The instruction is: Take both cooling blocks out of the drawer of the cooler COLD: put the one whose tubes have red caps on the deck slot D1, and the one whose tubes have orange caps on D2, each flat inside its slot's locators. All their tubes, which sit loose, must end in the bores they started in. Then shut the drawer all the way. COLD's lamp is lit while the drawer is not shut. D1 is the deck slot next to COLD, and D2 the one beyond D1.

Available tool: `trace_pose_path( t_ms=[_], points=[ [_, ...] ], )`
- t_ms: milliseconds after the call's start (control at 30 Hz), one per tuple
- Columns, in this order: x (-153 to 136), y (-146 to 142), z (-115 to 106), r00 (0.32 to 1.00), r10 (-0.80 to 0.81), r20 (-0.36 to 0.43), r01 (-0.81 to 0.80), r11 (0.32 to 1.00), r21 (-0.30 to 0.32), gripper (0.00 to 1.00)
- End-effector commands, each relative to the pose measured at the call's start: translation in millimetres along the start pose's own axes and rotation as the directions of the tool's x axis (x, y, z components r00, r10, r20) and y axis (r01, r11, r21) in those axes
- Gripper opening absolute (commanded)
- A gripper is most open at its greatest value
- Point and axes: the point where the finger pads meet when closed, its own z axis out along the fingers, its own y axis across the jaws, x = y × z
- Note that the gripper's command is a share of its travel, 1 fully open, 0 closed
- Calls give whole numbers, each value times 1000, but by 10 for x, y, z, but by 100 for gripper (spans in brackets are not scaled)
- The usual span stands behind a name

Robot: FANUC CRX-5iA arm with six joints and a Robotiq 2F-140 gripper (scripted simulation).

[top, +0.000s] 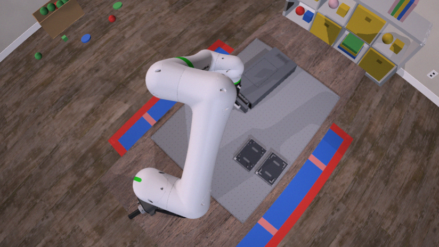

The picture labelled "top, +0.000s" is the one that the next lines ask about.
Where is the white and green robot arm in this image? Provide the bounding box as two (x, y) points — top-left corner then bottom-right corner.
(128, 50), (244, 219)

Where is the white tube rack with holes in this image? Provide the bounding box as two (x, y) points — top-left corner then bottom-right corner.
(237, 94), (249, 105)

